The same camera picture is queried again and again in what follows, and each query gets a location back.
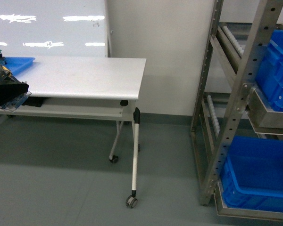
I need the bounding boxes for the steel shelving rack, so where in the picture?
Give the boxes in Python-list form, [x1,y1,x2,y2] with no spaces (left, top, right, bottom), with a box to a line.
[190,0,283,221]

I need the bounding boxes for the white board panel frame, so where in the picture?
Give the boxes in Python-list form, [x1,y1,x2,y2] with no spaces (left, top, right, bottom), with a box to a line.
[104,0,113,57]

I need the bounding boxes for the blue plastic tray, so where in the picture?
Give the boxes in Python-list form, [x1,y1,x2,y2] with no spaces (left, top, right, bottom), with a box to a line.
[0,56,35,77]

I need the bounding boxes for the green push button switch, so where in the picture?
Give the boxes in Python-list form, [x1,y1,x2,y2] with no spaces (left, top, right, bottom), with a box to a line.
[0,49,7,65]

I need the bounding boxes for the lower left blue crate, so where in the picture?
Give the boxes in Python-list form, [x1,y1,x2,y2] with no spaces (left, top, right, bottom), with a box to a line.
[221,136,283,212]

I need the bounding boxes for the upper left blue crate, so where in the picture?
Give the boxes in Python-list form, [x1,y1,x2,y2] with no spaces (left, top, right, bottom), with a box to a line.
[256,30,283,112]

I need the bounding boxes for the blue crate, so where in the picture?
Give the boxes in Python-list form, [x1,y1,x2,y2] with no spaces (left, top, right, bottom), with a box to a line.
[256,30,283,112]
[221,136,283,212]

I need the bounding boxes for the white folding table frame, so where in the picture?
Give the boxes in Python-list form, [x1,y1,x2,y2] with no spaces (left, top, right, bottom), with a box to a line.
[0,97,141,209]

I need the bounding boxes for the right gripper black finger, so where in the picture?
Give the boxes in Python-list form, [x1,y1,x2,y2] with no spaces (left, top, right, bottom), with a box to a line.
[0,81,29,106]

